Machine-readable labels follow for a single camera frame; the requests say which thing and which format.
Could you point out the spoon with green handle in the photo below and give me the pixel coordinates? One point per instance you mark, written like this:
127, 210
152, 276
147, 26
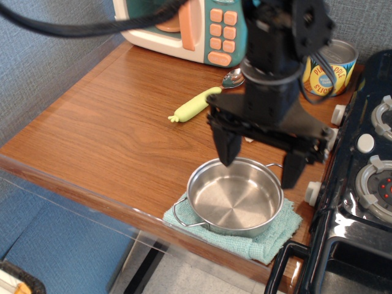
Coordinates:
198, 103

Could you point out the pineapple slices can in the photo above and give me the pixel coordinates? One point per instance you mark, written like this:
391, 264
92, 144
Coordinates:
341, 56

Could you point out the light blue towel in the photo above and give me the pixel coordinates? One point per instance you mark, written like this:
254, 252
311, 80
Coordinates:
262, 248

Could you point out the black toy stove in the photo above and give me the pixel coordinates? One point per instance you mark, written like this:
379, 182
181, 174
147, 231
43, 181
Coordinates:
350, 244

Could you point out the silver steel pot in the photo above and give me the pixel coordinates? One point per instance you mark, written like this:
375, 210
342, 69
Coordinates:
242, 199

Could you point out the orange object in black tray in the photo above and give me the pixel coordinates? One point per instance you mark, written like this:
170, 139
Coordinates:
17, 280

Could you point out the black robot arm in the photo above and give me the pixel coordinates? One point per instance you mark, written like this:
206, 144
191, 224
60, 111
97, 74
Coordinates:
281, 35

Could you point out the toy mushroom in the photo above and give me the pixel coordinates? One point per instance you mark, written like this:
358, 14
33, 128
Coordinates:
249, 140

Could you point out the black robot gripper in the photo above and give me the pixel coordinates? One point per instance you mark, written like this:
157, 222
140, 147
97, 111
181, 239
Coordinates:
269, 112

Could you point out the teal toy microwave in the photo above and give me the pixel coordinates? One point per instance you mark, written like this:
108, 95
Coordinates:
208, 32

